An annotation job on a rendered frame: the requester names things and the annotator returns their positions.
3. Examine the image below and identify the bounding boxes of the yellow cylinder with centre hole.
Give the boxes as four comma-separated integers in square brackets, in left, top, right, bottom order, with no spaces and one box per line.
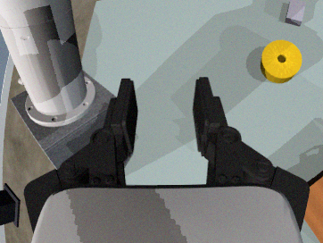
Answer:
[261,40,302,83]

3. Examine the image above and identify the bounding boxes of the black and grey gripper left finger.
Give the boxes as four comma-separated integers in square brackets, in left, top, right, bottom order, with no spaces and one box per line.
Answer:
[24,79,138,234]

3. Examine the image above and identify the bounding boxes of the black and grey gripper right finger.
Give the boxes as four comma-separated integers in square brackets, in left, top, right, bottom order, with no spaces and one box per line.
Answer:
[193,77,310,231]

